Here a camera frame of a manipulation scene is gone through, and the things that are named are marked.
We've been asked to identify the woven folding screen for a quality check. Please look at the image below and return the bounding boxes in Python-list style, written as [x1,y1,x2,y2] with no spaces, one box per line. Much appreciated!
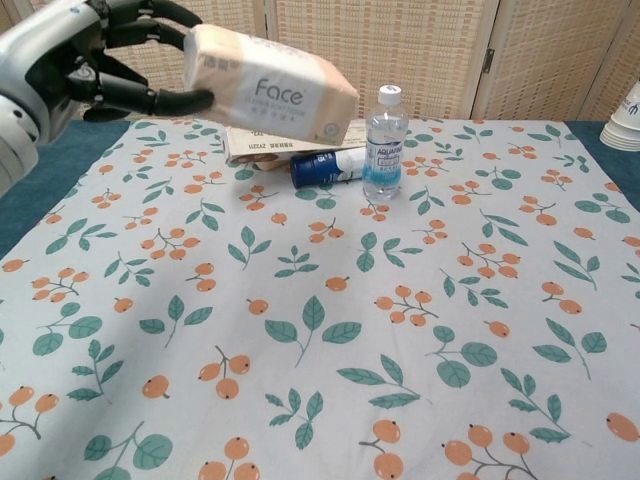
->
[0,0,640,131]

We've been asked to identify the clear water bottle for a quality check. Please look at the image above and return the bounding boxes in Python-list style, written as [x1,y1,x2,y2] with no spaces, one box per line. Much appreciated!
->
[362,84,409,201]

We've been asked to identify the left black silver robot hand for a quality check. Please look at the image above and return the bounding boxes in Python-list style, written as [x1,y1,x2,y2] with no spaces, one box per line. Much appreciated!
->
[0,0,216,146]

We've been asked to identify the floral printed tablecloth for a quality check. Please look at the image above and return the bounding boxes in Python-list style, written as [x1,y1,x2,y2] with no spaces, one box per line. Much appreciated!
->
[0,118,640,480]

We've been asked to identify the blue white spray can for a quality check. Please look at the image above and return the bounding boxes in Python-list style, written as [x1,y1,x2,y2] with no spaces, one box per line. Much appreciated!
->
[290,147,369,190]

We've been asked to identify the white tissue pack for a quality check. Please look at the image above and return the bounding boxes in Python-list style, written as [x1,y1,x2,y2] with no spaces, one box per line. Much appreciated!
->
[183,23,359,147]

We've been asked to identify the white paper cup stack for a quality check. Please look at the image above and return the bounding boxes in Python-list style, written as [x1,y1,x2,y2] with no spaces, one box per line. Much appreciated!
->
[599,79,640,151]

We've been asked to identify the long white cardboard box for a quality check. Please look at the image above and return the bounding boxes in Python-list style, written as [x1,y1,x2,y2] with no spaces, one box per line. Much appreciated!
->
[225,119,369,162]

